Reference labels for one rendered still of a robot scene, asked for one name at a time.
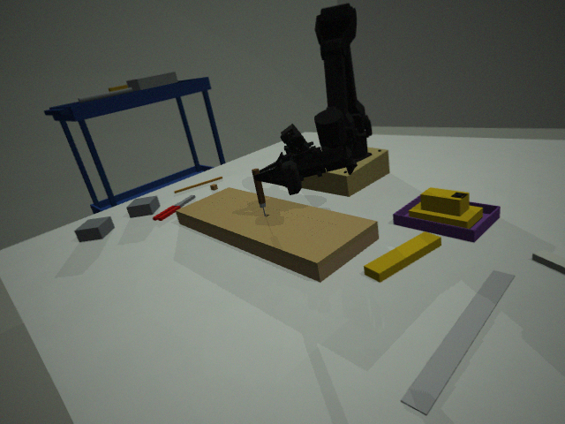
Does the purple shallow tray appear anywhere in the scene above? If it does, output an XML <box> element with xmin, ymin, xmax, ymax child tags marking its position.
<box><xmin>393</xmin><ymin>195</ymin><xmax>501</xmax><ymax>242</ymax></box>

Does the brown hexagonal wooden handle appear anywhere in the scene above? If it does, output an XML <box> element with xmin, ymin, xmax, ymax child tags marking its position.
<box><xmin>252</xmin><ymin>169</ymin><xmax>266</xmax><ymax>216</ymax></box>

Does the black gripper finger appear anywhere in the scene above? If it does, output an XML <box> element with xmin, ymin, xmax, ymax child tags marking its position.
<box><xmin>260</xmin><ymin>152</ymin><xmax>284</xmax><ymax>173</ymax></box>
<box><xmin>254</xmin><ymin>158</ymin><xmax>287</xmax><ymax>187</ymax></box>

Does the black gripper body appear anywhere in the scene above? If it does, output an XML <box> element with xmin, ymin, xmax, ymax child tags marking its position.
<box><xmin>282</xmin><ymin>146</ymin><xmax>326</xmax><ymax>195</ymax></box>

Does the tan rectangular wooden panel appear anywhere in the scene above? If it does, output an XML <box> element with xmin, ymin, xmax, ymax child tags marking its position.
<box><xmin>176</xmin><ymin>187</ymin><xmax>379</xmax><ymax>282</ymax></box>

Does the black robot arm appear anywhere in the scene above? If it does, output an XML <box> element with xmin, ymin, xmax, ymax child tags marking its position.
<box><xmin>281</xmin><ymin>3</ymin><xmax>372</xmax><ymax>175</ymax></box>

